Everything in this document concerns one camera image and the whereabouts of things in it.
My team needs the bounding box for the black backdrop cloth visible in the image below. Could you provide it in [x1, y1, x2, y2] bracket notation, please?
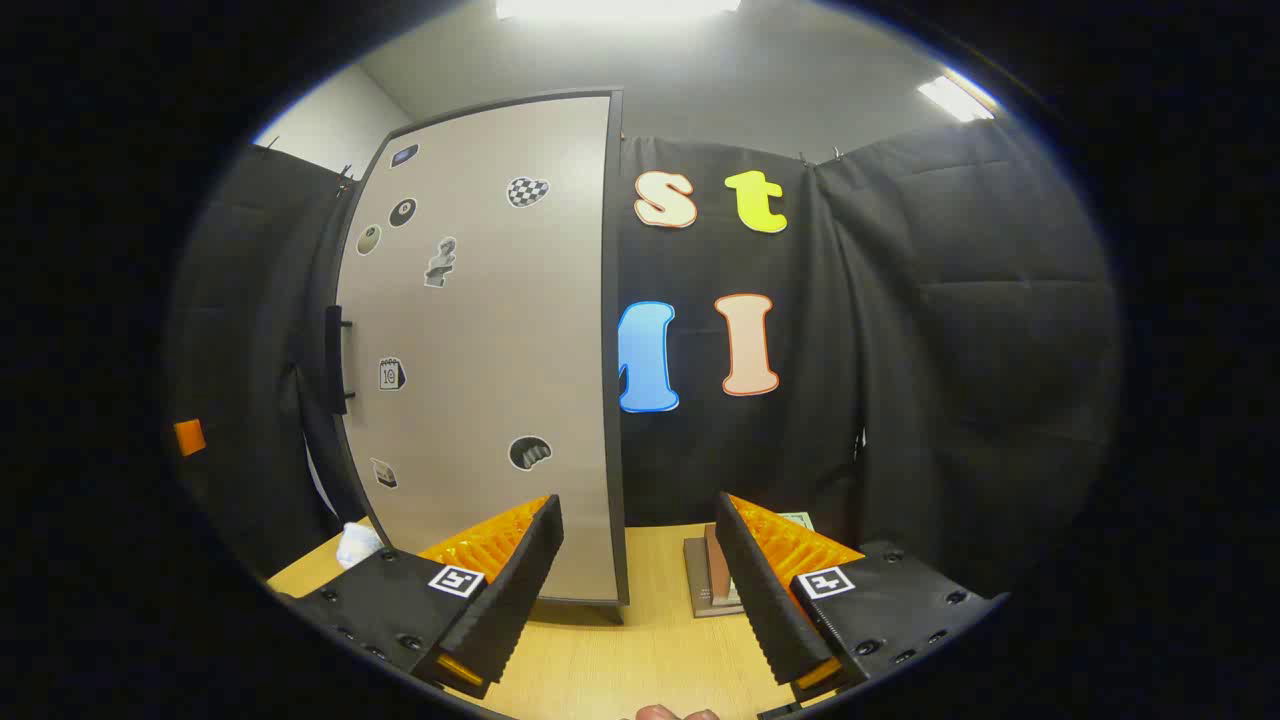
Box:
[165, 135, 1121, 601]

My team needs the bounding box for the black door handle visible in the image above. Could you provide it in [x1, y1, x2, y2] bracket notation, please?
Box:
[323, 305, 356, 416]

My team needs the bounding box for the white crumpled cloth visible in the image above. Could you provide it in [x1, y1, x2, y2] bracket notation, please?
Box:
[335, 522, 386, 571]

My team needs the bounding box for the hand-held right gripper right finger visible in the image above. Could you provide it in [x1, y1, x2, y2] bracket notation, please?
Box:
[713, 490, 1006, 703]

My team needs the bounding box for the ceiling light panel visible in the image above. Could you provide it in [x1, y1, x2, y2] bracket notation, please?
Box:
[917, 72, 1001, 124]
[495, 0, 743, 21]

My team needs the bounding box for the brown book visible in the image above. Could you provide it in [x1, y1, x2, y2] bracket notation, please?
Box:
[704, 524, 739, 607]

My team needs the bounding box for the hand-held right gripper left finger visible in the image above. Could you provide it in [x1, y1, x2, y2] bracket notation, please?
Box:
[283, 493, 566, 701]

